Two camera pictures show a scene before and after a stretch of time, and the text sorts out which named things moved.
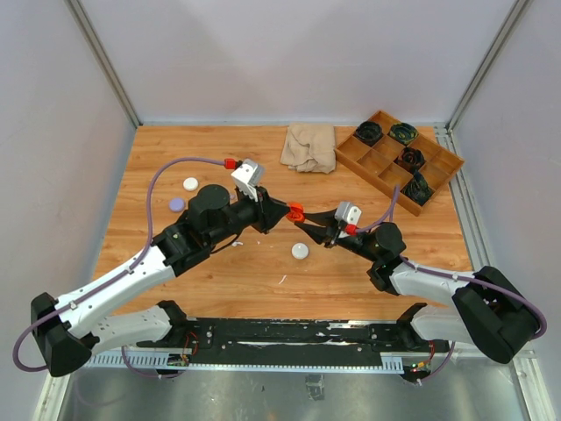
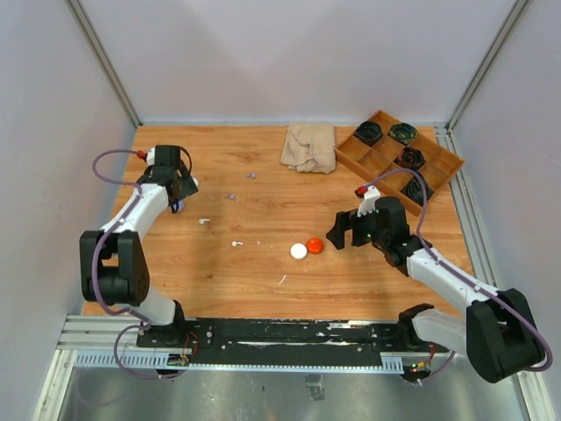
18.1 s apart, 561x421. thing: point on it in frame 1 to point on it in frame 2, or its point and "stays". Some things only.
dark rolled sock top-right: x=403 y=132 stays
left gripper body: x=259 y=219 to x=178 y=197
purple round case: x=176 y=204 stays
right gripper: x=328 y=234 to x=344 y=220
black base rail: x=295 y=342 stays
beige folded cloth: x=310 y=147 stays
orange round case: x=297 y=211 to x=315 y=246
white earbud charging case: x=300 y=251 stays
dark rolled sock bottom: x=417 y=189 stays
